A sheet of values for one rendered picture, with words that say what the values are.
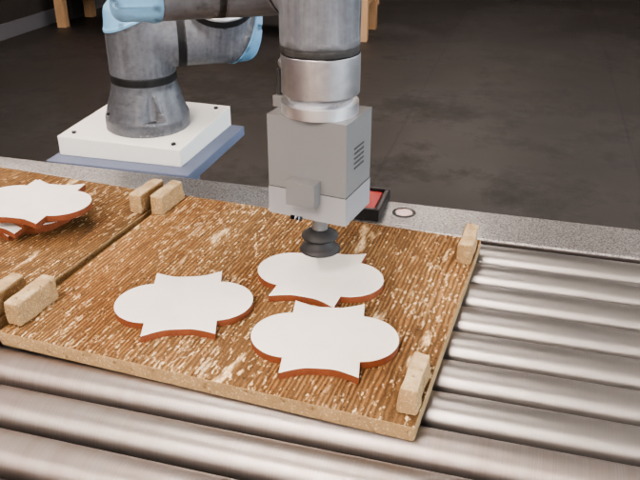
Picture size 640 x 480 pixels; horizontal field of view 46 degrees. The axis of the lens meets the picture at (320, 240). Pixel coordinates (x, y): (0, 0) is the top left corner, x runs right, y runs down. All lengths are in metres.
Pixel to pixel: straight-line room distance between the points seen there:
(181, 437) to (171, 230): 0.35
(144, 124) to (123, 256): 0.50
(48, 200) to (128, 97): 0.43
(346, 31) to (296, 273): 0.27
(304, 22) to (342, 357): 0.30
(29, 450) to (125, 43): 0.82
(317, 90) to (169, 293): 0.26
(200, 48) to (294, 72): 0.66
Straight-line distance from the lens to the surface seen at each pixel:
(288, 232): 0.91
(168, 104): 1.36
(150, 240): 0.91
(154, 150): 1.32
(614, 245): 0.99
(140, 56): 1.33
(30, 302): 0.79
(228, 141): 1.42
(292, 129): 0.71
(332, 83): 0.69
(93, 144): 1.37
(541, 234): 0.99
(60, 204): 0.96
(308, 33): 0.68
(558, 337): 0.79
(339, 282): 0.79
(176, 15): 0.76
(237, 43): 1.34
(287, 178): 0.74
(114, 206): 1.01
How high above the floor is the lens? 1.34
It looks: 27 degrees down
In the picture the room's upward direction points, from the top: straight up
